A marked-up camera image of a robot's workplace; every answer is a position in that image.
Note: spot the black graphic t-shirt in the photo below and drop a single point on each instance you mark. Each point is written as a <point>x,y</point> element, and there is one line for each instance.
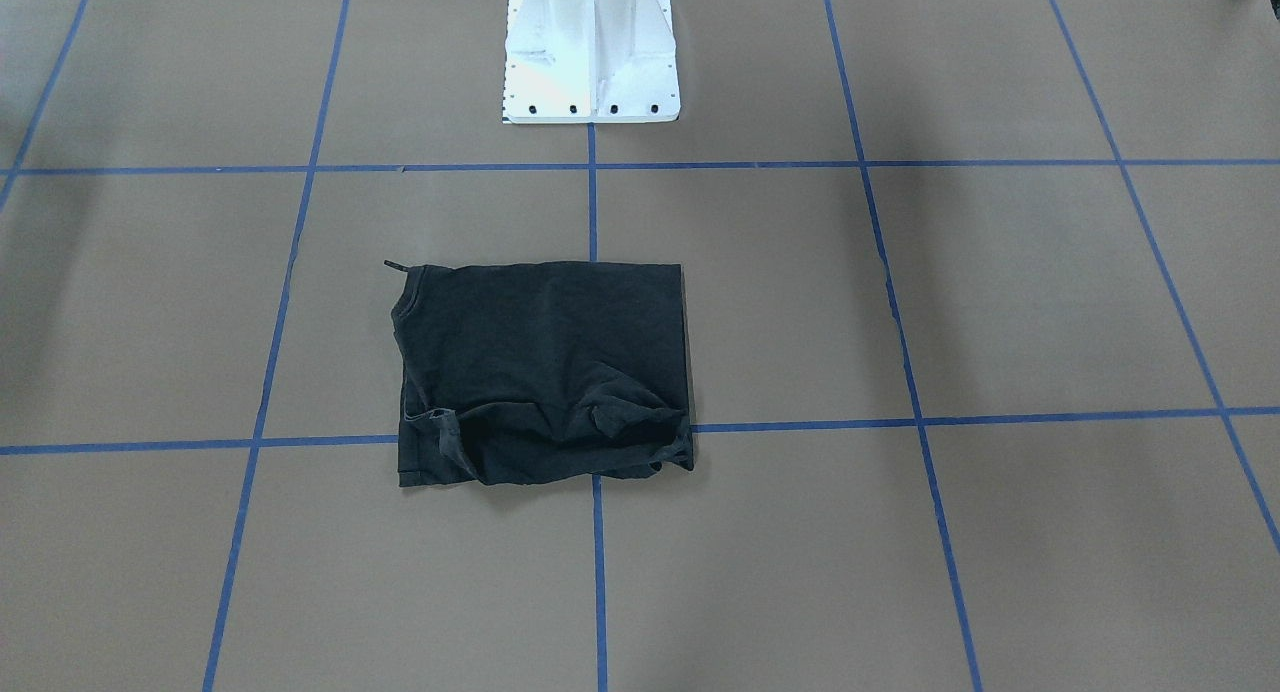
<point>540,372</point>

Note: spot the blue tape line lengthwise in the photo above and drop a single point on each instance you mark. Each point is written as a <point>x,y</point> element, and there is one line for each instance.
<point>228,583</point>

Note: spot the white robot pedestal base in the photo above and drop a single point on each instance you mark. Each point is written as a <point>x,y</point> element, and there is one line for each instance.
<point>590,62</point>

